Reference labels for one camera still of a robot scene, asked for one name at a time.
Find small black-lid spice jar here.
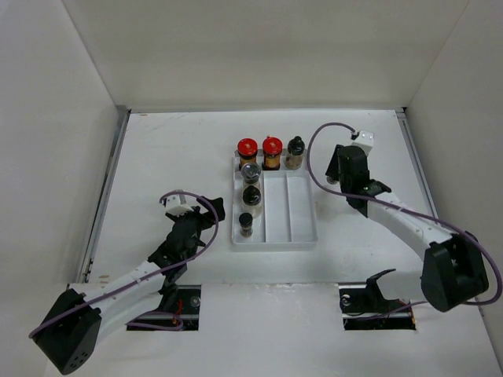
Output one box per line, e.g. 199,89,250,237
238,212,254,238
326,176,338,185

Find black-top white powder grinder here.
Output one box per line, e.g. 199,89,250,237
241,185,263,218

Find black-top brown chunk grinder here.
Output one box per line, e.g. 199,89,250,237
285,136,305,170

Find red-lid sauce jar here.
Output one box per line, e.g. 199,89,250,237
263,136,283,170
237,137,259,169

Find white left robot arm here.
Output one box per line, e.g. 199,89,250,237
28,190,226,375

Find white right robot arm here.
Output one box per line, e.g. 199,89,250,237
325,145,489,312

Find white plastic organizer tray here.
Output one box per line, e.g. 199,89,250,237
231,150,318,251

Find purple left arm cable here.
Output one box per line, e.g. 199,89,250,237
28,189,220,339

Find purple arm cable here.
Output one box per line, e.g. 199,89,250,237
28,189,220,339
307,122,503,320

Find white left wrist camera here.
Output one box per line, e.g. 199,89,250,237
160,192,193,217

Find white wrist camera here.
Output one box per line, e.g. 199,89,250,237
351,130,375,156
160,192,193,217

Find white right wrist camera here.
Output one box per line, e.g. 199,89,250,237
351,130,375,156

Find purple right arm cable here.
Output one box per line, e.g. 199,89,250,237
307,122,503,320

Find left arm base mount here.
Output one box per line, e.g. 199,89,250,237
127,285,202,331

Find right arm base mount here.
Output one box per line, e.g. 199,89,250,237
338,269,416,331

